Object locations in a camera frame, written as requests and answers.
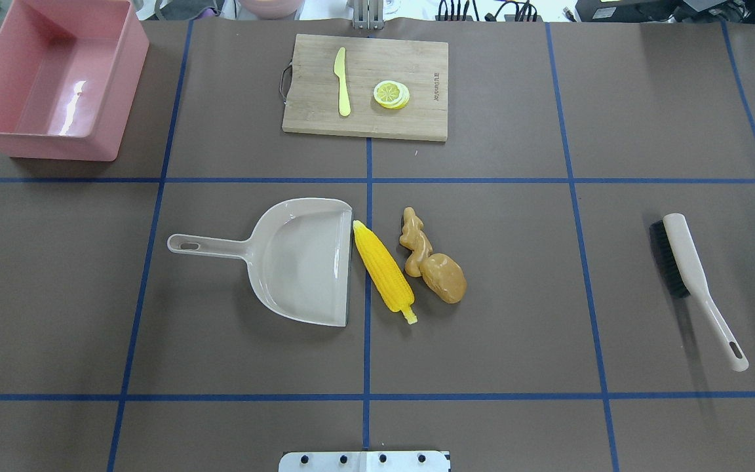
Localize tan toy ginger root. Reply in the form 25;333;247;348
399;206;433;278

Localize yellow toy corn cob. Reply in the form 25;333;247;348
353;219;417;325

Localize brown toy potato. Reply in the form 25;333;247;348
419;253;468;304

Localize beige plastic dustpan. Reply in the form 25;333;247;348
166;197;353;326

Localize pink plastic bin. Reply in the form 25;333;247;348
0;1;149;162

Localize yellow plastic knife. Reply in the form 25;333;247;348
333;46;351;117

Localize bamboo cutting board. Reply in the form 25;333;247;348
282;33;449;142

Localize silver metal bracket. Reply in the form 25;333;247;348
347;0;385;30

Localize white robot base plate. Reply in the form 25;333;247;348
278;450;452;471

